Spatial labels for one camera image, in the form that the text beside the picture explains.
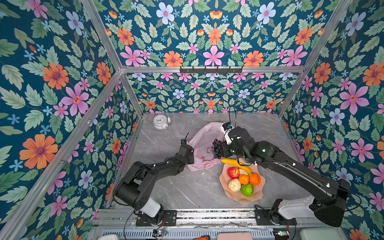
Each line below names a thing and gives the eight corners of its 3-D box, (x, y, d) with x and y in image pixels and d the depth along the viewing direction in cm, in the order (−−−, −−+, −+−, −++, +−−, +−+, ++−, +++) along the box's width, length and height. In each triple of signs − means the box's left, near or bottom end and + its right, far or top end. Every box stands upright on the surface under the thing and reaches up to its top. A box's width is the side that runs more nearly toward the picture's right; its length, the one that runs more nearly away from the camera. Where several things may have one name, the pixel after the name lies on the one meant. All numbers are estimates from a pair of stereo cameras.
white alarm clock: (151, 128, 113) (150, 124, 110) (158, 117, 120) (156, 113, 117) (167, 130, 111) (165, 127, 108) (172, 119, 118) (171, 116, 115)
